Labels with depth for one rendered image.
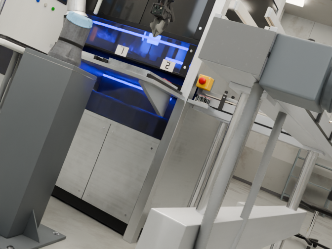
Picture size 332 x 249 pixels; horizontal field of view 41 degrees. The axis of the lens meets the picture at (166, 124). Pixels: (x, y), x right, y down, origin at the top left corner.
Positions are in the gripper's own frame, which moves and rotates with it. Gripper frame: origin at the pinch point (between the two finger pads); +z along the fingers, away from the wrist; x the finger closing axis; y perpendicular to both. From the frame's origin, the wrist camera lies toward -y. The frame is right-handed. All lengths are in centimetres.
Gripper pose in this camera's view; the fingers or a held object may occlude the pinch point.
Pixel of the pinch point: (155, 35)
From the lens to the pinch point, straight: 226.7
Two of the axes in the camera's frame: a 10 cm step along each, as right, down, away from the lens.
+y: -4.2, -1.6, -8.9
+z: -3.6, 9.3, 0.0
